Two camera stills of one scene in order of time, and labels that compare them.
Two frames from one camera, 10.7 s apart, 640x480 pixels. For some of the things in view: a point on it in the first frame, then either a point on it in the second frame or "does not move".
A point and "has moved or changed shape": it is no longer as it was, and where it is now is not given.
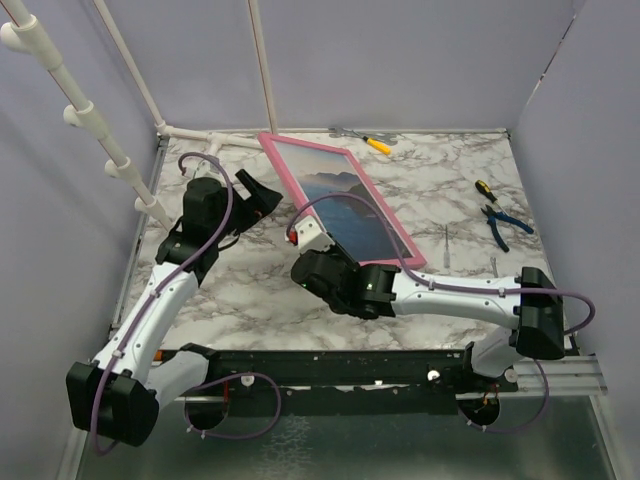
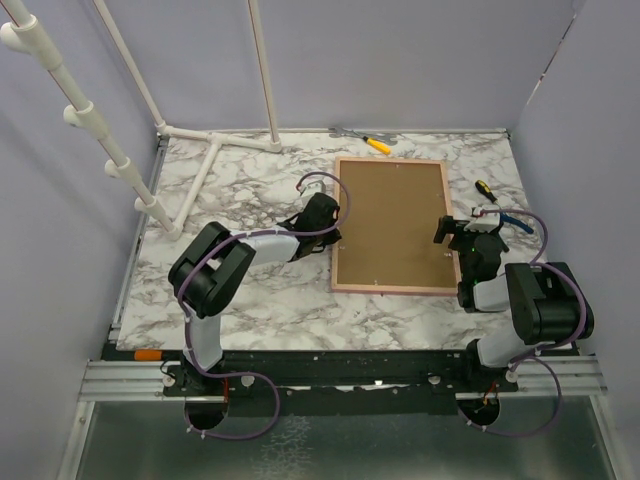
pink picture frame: [322, 169] has moved or changed shape
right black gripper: [336, 250] -> [448, 225]
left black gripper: [261, 201] -> [331, 238]
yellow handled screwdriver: [378, 145] does not move
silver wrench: [385, 137] does not move
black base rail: [347, 381] does not move
